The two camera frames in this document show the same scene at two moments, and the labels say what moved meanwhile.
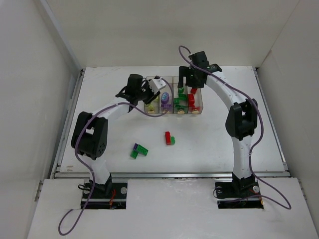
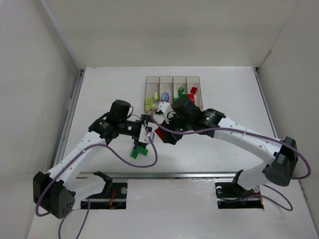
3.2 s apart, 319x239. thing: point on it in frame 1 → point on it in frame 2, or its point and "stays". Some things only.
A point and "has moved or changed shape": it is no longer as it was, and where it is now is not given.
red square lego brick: x=194 y=90 stays
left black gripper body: x=148 y=95 → x=139 y=143
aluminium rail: x=170 y=175 stays
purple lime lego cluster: x=165 y=97 stays
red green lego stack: x=170 y=140 has moved or changed shape
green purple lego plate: x=137 y=149 stays
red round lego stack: x=191 y=100 stays
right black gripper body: x=187 y=73 → x=168 y=135
